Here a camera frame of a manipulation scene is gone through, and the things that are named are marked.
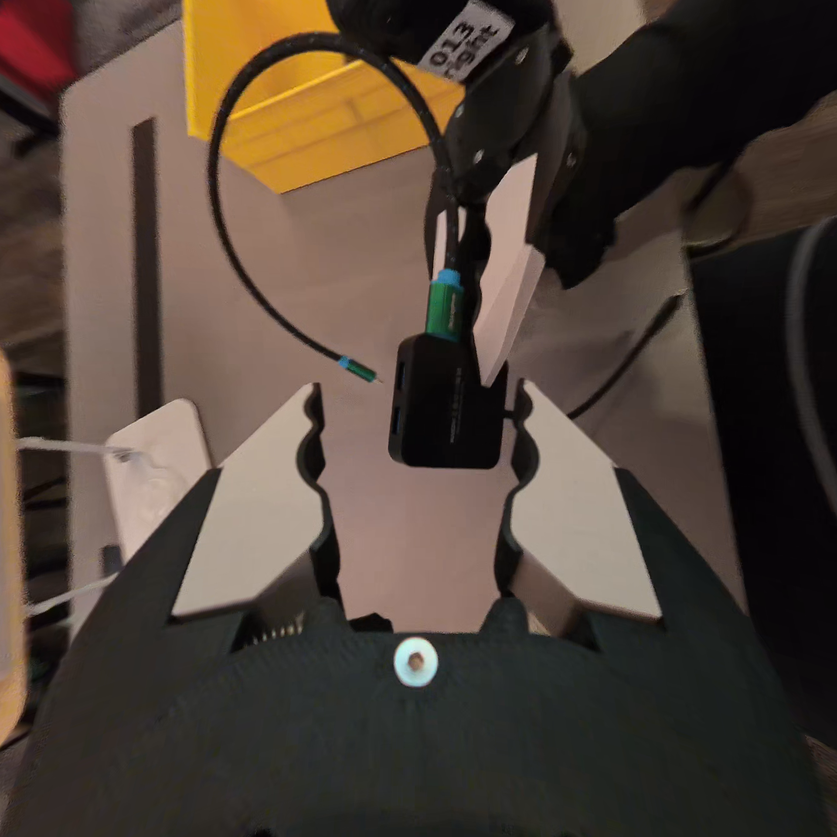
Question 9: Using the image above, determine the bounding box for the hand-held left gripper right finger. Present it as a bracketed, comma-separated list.
[493, 378, 664, 636]

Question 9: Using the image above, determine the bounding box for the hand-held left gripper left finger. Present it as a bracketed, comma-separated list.
[170, 382, 346, 621]

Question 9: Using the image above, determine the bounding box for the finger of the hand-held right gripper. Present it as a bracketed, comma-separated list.
[425, 188, 462, 282]
[473, 153, 547, 388]

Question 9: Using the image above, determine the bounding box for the black braided hdmi cable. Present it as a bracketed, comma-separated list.
[208, 33, 468, 387]

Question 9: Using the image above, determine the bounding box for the black square hdmi adapter box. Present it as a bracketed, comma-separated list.
[388, 333, 510, 470]

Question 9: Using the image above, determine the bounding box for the smooth black adapter cable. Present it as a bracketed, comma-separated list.
[504, 294, 685, 421]

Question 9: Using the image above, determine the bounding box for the yellow plastic bin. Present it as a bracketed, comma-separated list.
[183, 0, 470, 195]

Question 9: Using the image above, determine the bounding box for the person's right hand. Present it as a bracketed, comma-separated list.
[528, 25, 743, 290]

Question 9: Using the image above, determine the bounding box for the white stand with wooden board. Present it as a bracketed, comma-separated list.
[0, 350, 214, 743]

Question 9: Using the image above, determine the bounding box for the red storage bin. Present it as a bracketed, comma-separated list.
[0, 0, 75, 79]

